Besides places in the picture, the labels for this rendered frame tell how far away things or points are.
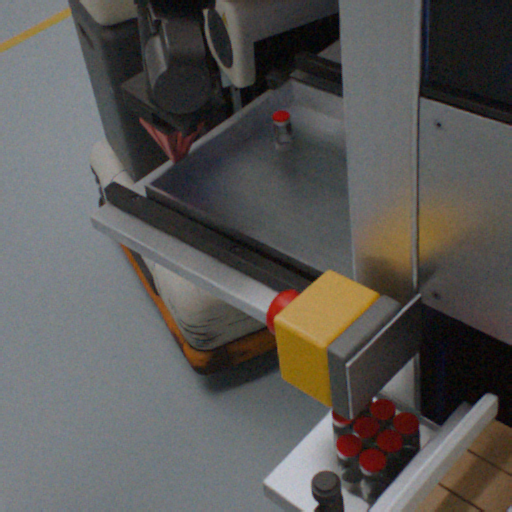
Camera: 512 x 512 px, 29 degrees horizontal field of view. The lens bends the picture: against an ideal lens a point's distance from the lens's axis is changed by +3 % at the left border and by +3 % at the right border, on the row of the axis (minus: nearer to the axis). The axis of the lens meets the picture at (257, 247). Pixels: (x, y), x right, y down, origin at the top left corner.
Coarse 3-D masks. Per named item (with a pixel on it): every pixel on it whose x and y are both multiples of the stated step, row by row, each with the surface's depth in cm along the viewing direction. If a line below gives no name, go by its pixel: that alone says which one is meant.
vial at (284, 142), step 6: (288, 120) 114; (276, 126) 115; (282, 126) 115; (288, 126) 115; (276, 132) 115; (282, 132) 115; (288, 132) 115; (276, 138) 116; (282, 138) 115; (288, 138) 116; (276, 144) 116; (282, 144) 116; (288, 144) 116; (282, 150) 116; (288, 150) 117
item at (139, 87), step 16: (144, 64) 102; (128, 80) 107; (144, 80) 107; (144, 96) 106; (160, 112) 104; (192, 112) 104; (208, 112) 104; (224, 112) 106; (176, 128) 103; (192, 128) 103
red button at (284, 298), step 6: (282, 294) 79; (288, 294) 79; (294, 294) 79; (276, 300) 79; (282, 300) 78; (288, 300) 78; (270, 306) 79; (276, 306) 78; (282, 306) 78; (270, 312) 78; (276, 312) 78; (270, 318) 79; (270, 324) 79; (270, 330) 79
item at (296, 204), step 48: (288, 96) 123; (336, 96) 119; (240, 144) 119; (336, 144) 117; (192, 192) 113; (240, 192) 112; (288, 192) 111; (336, 192) 110; (240, 240) 102; (288, 240) 104; (336, 240) 103
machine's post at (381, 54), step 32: (352, 0) 64; (384, 0) 62; (416, 0) 60; (352, 32) 65; (384, 32) 63; (416, 32) 62; (352, 64) 67; (384, 64) 65; (416, 64) 63; (352, 96) 68; (384, 96) 66; (416, 96) 65; (352, 128) 70; (384, 128) 68; (416, 128) 66; (352, 160) 72; (384, 160) 70; (416, 160) 68; (352, 192) 74; (384, 192) 72; (416, 192) 70; (352, 224) 77; (384, 224) 74; (416, 224) 72; (384, 256) 76; (416, 256) 74; (384, 288) 78; (416, 288) 76; (448, 320) 82; (416, 384) 83; (416, 416) 86
